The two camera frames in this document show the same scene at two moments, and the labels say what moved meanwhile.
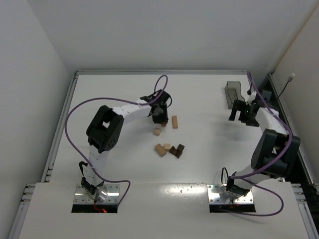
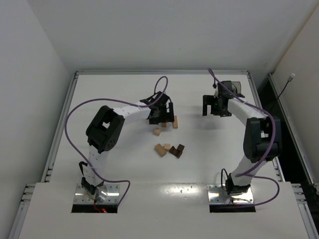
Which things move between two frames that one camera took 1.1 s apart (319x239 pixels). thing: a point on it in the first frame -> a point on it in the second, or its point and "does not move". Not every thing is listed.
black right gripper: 239,106 -> 213,106
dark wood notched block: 178,152 does not move
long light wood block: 175,122 does not move
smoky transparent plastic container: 233,92 does not move
